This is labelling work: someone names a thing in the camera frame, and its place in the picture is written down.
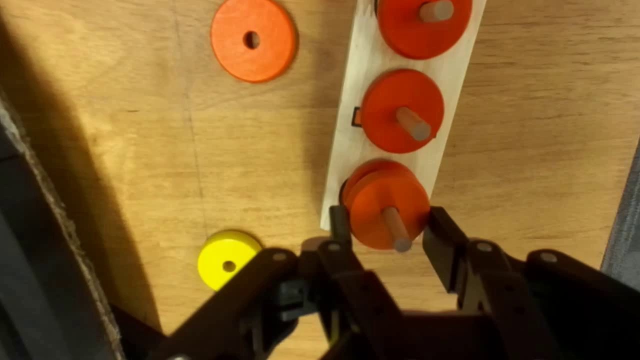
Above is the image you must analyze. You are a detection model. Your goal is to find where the orange round block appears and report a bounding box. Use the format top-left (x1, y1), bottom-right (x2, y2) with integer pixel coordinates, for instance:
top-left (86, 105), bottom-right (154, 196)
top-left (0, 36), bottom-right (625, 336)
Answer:
top-left (347, 166), bottom-right (435, 252)

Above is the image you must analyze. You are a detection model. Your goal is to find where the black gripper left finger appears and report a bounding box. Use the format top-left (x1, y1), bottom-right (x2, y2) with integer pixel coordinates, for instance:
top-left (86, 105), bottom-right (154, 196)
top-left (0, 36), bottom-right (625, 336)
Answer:
top-left (329, 204), bottom-right (368, 283)

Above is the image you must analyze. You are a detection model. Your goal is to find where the light wooden peg board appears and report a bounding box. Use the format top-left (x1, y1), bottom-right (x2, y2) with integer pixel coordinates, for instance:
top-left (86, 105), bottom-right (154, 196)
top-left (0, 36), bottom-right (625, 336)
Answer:
top-left (318, 0), bottom-right (488, 232)

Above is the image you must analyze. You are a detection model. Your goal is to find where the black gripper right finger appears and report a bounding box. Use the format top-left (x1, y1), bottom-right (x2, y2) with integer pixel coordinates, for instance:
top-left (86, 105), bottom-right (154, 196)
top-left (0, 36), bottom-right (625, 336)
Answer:
top-left (421, 204), bottom-right (483, 297)

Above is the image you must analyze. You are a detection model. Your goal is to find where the yellow round disc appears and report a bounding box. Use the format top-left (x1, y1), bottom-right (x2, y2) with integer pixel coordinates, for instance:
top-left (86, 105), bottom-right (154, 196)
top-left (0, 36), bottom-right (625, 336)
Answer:
top-left (196, 229), bottom-right (265, 293)

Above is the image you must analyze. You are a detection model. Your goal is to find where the red round disc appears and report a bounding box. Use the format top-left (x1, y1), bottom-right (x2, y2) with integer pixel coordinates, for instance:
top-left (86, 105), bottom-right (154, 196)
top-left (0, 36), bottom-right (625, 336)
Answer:
top-left (374, 0), bottom-right (474, 63)
top-left (358, 68), bottom-right (447, 157)
top-left (340, 159), bottom-right (402, 202)

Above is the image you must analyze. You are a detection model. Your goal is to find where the orange round disc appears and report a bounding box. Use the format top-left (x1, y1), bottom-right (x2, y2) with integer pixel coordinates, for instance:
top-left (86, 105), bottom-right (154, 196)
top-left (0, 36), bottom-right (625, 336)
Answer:
top-left (211, 0), bottom-right (301, 86)

